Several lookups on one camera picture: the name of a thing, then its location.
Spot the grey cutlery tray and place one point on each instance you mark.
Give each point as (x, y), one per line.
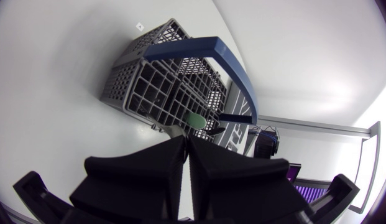
(236, 99)

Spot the black electronics box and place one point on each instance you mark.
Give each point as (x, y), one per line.
(265, 147)

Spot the grey cutlery basket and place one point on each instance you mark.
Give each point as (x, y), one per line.
(186, 46)

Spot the black plastic spoon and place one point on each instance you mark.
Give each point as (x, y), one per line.
(216, 131)

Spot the pale green plastic spoon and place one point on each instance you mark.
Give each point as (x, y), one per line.
(195, 120)

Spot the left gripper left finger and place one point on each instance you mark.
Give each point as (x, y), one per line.
(130, 186)

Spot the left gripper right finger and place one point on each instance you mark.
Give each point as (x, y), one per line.
(242, 193)

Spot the dark screen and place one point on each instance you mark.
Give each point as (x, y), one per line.
(293, 172)

